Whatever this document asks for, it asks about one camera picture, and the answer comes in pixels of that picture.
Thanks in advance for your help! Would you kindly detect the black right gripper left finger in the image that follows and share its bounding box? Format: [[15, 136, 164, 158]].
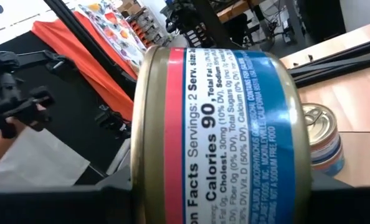
[[0, 167, 133, 224]]

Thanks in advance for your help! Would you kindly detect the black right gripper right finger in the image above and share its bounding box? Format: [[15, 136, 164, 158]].
[[309, 172, 370, 224]]

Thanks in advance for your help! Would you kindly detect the pink blue salmon can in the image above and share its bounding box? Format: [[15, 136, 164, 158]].
[[301, 102, 342, 162], [130, 45, 313, 224], [311, 151, 346, 177]]

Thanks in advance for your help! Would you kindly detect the white floor sheet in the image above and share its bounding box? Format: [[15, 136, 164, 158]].
[[0, 126, 92, 187]]

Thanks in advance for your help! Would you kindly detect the person's hand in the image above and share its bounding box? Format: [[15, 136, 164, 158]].
[[4, 104, 47, 133]]

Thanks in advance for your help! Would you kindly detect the black cloth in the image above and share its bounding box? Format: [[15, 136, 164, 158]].
[[0, 30, 133, 187]]

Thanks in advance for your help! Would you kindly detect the black clamp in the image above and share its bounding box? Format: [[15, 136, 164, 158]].
[[94, 105, 131, 139]]

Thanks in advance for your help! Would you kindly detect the black handheld rig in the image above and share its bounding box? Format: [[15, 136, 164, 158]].
[[0, 50, 77, 140]]

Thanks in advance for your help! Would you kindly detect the orange cloth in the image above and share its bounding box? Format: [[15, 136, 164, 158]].
[[31, 11, 135, 121]]

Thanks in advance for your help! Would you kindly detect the colourful patterned cloth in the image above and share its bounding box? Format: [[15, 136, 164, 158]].
[[77, 0, 148, 74]]

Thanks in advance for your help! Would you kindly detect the black cabinet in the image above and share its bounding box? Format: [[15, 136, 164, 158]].
[[296, 0, 346, 35]]

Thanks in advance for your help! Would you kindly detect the storage rack with bins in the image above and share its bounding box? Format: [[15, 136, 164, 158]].
[[125, 6, 171, 48]]

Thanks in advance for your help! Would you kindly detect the wooden background desk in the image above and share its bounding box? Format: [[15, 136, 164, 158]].
[[217, 0, 267, 24]]

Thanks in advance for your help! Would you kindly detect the black aluminium table frame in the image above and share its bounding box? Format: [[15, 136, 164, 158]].
[[43, 0, 370, 97]]

